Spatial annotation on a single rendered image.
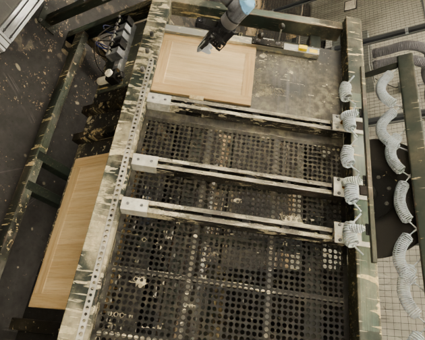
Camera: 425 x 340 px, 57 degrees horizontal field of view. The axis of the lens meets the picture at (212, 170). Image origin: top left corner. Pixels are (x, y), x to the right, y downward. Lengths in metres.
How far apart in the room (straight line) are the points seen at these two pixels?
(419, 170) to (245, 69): 1.17
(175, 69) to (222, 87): 0.30
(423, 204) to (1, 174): 2.42
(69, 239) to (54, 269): 0.17
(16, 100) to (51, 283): 1.16
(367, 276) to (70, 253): 1.50
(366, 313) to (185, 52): 1.68
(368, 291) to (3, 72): 2.35
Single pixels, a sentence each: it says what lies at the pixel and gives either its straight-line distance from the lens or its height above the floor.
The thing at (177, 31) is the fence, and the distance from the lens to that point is 2.50.
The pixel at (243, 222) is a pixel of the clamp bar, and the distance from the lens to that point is 1.84.
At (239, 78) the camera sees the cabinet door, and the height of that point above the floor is 1.30.
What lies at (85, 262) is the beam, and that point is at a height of 0.83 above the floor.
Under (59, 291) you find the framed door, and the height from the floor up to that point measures 0.45.
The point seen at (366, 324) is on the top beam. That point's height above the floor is 1.88.
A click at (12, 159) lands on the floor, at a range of 2.65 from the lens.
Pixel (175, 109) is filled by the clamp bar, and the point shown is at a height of 1.04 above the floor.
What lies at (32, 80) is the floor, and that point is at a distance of 2.86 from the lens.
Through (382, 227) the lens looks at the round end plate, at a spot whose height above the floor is 1.92.
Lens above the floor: 2.16
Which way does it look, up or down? 28 degrees down
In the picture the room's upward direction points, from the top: 82 degrees clockwise
